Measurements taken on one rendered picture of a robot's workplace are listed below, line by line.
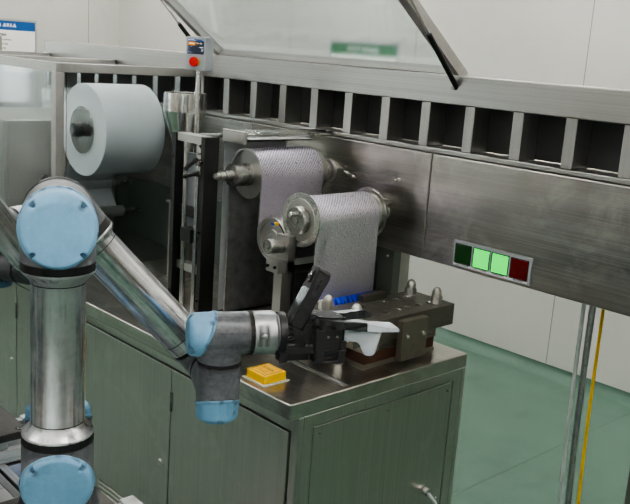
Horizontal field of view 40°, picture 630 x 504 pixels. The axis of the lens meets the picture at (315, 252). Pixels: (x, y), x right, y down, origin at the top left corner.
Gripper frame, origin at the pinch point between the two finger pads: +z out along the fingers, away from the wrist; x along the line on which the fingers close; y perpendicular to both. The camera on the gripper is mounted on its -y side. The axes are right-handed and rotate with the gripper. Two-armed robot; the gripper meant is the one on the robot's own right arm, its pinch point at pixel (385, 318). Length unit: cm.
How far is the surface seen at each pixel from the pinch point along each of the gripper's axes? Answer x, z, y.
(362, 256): -85, 25, -2
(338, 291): -83, 17, 7
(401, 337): -66, 30, 17
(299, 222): -78, 4, -12
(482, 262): -64, 51, -3
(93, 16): -666, -33, -153
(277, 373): -58, -5, 24
